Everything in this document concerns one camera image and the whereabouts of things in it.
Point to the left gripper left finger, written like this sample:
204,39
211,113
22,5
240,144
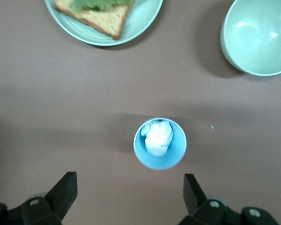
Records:
61,194

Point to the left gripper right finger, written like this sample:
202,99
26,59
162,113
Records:
194,199

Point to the blue cup holding paper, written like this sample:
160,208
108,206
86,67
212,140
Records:
154,161

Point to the crumpled white paper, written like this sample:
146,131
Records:
158,138

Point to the brown table cover cloth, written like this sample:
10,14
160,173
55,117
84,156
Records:
84,93

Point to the pale green bowl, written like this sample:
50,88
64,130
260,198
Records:
260,39

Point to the toast bread slice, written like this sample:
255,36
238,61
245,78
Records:
103,22

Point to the pale green plate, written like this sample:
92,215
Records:
142,21

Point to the green lettuce leaf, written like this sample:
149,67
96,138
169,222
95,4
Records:
93,3

